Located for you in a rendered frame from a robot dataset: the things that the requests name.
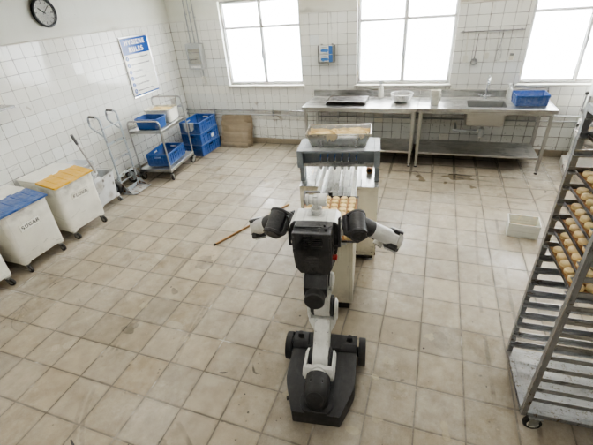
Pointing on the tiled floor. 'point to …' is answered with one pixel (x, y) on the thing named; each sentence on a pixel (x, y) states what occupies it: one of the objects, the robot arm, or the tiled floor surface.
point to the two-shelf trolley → (162, 142)
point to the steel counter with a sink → (472, 116)
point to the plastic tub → (522, 226)
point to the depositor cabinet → (369, 198)
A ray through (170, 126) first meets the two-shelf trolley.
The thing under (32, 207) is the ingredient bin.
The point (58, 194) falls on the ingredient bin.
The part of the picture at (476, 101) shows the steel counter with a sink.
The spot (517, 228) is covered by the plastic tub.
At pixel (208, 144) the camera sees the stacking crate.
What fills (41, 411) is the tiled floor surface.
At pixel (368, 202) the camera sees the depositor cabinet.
